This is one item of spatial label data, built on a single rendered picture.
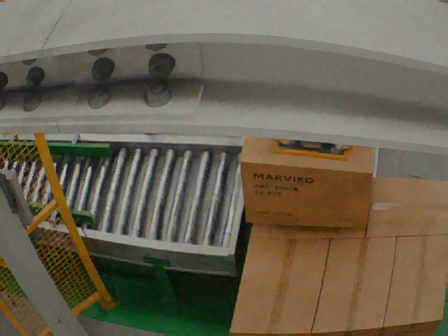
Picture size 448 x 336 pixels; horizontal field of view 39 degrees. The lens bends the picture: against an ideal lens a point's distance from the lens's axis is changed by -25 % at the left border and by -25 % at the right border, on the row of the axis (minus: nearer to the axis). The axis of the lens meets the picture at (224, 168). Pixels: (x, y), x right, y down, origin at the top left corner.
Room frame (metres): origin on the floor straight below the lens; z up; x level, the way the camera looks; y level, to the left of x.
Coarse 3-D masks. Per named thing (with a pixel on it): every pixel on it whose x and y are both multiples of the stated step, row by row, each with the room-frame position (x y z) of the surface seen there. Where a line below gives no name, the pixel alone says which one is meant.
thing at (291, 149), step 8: (280, 144) 2.23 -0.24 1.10; (288, 144) 2.22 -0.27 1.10; (296, 144) 2.21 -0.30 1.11; (328, 144) 2.18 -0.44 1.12; (272, 152) 2.21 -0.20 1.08; (280, 152) 2.20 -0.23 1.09; (288, 152) 2.19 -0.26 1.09; (296, 152) 2.18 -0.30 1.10; (304, 152) 2.18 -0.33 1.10; (312, 152) 2.17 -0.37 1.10; (320, 152) 2.16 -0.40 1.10; (328, 152) 2.15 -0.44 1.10; (336, 152) 2.15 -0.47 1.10; (344, 152) 2.14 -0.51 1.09; (344, 160) 2.11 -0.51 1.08
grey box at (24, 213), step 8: (8, 176) 1.69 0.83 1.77; (16, 176) 1.72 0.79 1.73; (8, 184) 1.68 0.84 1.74; (16, 184) 1.70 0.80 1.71; (16, 192) 1.68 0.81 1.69; (16, 200) 1.68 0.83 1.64; (24, 200) 1.71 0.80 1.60; (24, 208) 1.68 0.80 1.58; (24, 216) 1.68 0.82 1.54; (24, 224) 1.69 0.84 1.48
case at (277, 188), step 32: (256, 160) 2.18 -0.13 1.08; (288, 160) 2.16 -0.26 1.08; (320, 160) 2.14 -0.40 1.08; (352, 160) 2.11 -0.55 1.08; (256, 192) 2.17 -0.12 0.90; (288, 192) 2.13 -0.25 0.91; (320, 192) 2.09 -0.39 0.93; (352, 192) 2.04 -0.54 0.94; (288, 224) 2.13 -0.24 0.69; (320, 224) 2.09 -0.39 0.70; (352, 224) 2.04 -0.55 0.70
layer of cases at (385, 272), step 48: (384, 192) 2.30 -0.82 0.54; (432, 192) 2.22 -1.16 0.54; (288, 240) 2.14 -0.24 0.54; (336, 240) 2.07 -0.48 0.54; (384, 240) 1.99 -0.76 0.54; (432, 240) 1.88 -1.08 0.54; (240, 288) 1.90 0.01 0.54; (288, 288) 1.85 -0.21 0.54; (336, 288) 1.77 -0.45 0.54; (384, 288) 1.67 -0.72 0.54; (432, 288) 1.55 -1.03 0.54
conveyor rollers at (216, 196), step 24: (24, 168) 2.88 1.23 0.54; (120, 168) 2.74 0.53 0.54; (168, 168) 2.68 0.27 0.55; (24, 192) 2.67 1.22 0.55; (72, 192) 2.62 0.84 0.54; (96, 192) 2.59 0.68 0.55; (144, 192) 2.55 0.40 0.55; (192, 192) 2.52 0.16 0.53; (216, 192) 2.49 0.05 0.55; (96, 216) 2.45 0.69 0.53; (120, 216) 2.42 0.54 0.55; (192, 216) 2.37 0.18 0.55; (216, 216) 2.36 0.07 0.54; (168, 240) 2.24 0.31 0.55; (192, 240) 2.24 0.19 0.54
